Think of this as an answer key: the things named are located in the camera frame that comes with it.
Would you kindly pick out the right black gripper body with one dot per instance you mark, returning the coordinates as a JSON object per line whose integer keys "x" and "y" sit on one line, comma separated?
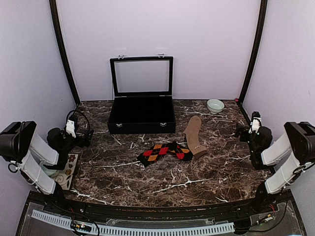
{"x": 253, "y": 145}

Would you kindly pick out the black display case glass lid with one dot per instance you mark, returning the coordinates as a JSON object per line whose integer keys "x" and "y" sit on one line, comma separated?
{"x": 143, "y": 102}

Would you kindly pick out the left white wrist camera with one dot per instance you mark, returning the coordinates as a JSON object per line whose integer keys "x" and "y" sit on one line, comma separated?
{"x": 70, "y": 128}

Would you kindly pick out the black front rail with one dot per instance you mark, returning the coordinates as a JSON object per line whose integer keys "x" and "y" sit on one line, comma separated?
{"x": 100, "y": 213}

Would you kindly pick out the tan brown sock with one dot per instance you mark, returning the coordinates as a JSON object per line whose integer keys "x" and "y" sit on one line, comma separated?
{"x": 192, "y": 137}

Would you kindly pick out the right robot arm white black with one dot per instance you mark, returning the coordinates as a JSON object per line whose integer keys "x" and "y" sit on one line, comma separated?
{"x": 293, "y": 152}

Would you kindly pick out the black frame post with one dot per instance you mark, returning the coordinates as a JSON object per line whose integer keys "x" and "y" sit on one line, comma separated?
{"x": 62, "y": 50}
{"x": 255, "y": 49}

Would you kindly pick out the green circuit board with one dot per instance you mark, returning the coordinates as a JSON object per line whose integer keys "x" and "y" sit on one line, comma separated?
{"x": 80, "y": 227}

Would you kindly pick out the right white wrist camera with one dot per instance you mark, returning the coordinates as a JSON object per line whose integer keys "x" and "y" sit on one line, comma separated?
{"x": 255, "y": 123}

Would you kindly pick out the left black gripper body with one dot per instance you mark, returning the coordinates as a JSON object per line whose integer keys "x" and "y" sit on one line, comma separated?
{"x": 65, "y": 147}

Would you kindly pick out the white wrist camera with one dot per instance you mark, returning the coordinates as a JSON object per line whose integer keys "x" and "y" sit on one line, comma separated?
{"x": 255, "y": 123}
{"x": 70, "y": 128}

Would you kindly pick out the left black frame post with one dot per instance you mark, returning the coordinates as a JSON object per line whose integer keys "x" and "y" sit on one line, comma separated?
{"x": 62, "y": 50}

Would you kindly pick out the white slotted cable duct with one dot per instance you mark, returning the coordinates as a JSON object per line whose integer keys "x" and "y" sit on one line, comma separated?
{"x": 115, "y": 227}

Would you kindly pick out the pale green bowl at back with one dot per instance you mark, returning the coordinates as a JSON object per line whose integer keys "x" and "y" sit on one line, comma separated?
{"x": 215, "y": 106}

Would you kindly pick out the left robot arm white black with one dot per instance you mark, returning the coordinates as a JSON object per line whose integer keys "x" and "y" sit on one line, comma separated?
{"x": 26, "y": 152}

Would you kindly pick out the argyle red orange black sock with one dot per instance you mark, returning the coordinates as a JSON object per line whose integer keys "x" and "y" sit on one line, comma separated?
{"x": 158, "y": 151}

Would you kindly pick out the floral patterned mat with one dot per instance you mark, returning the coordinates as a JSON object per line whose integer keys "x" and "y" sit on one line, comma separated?
{"x": 64, "y": 177}

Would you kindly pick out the right black frame post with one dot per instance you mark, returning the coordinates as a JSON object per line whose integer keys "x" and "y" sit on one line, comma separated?
{"x": 255, "y": 49}

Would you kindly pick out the pale green bowl on mat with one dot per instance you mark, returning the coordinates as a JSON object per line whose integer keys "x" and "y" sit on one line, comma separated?
{"x": 49, "y": 172}

